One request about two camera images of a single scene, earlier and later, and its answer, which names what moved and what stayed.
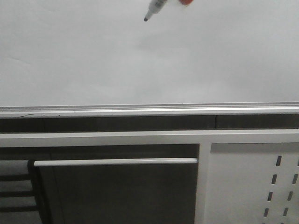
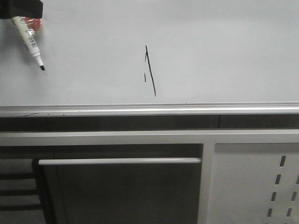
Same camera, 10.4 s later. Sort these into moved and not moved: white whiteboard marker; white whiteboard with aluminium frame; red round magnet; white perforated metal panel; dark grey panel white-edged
Moved: red round magnet; white whiteboard marker
Not moved: white perforated metal panel; dark grey panel white-edged; white whiteboard with aluminium frame
